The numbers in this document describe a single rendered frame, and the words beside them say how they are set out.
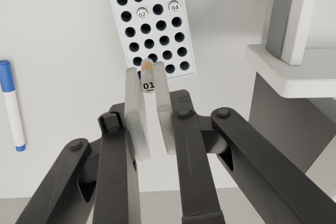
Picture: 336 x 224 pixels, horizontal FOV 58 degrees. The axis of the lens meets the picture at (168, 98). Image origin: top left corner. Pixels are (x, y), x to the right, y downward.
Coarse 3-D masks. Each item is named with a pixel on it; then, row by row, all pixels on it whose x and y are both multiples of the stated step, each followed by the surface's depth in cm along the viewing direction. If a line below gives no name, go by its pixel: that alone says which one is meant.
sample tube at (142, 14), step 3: (138, 9) 35; (141, 9) 34; (144, 9) 34; (138, 12) 34; (141, 12) 34; (144, 12) 34; (138, 15) 34; (141, 15) 34; (144, 15) 34; (138, 18) 34; (141, 18) 34; (144, 18) 34
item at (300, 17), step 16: (288, 0) 29; (304, 0) 27; (320, 0) 33; (272, 16) 32; (288, 16) 29; (304, 16) 27; (320, 16) 33; (272, 32) 32; (288, 32) 29; (304, 32) 28; (320, 32) 34; (272, 48) 32; (288, 48) 29
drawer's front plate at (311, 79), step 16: (256, 48) 34; (304, 48) 35; (320, 48) 35; (256, 64) 32; (272, 64) 30; (288, 64) 30; (304, 64) 30; (320, 64) 30; (272, 80) 29; (288, 80) 26; (304, 80) 26; (320, 80) 26; (288, 96) 27; (304, 96) 27; (320, 96) 27
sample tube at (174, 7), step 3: (174, 0) 36; (171, 3) 34; (174, 3) 34; (177, 3) 34; (171, 6) 34; (174, 6) 34; (177, 6) 34; (171, 9) 34; (174, 9) 34; (177, 9) 34; (174, 12) 34; (177, 12) 34
